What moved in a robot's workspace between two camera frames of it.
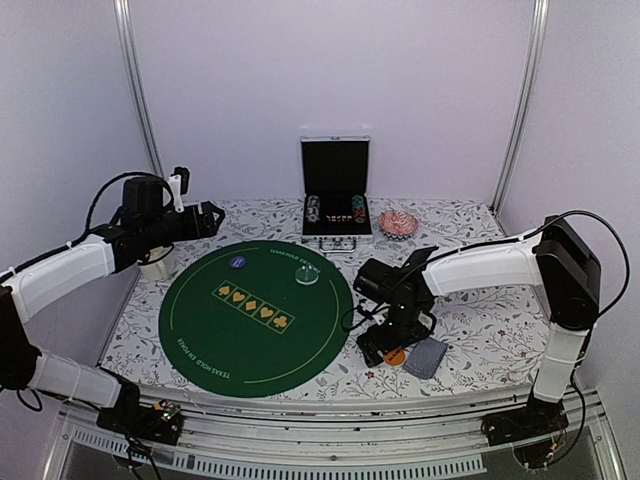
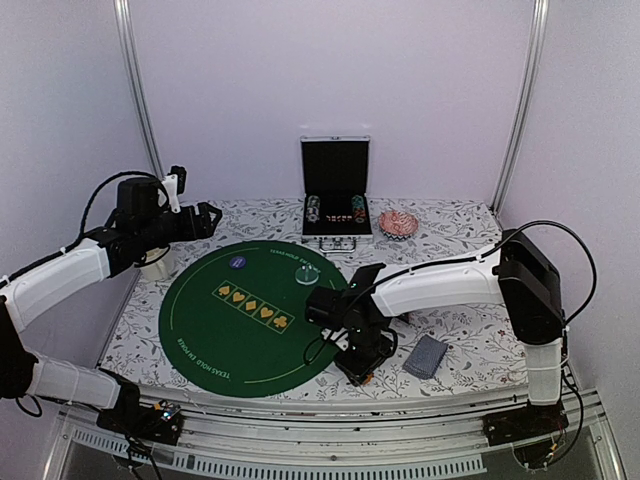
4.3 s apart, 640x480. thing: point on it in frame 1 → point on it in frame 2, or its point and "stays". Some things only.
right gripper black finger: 372,352 → 357,371
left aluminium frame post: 123,16 stays
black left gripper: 210,228 stays
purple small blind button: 238,262 stays
